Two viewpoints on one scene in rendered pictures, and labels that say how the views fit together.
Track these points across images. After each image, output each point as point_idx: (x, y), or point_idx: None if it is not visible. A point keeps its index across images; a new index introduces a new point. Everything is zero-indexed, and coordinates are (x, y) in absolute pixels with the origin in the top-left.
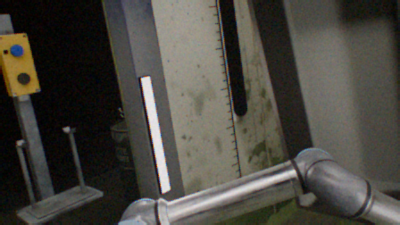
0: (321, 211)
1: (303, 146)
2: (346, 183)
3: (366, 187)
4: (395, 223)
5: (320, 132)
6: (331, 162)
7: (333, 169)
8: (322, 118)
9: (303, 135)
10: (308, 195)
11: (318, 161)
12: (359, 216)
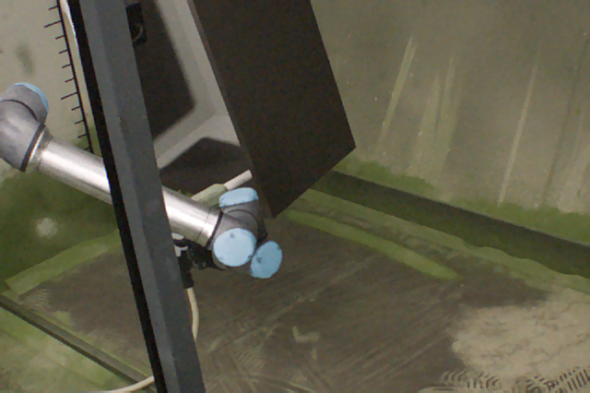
0: (163, 180)
1: (150, 67)
2: (10, 130)
3: (32, 136)
4: (72, 179)
5: (194, 40)
6: (12, 103)
7: (5, 113)
8: (190, 14)
9: (149, 46)
10: (166, 154)
11: (1, 101)
12: (26, 170)
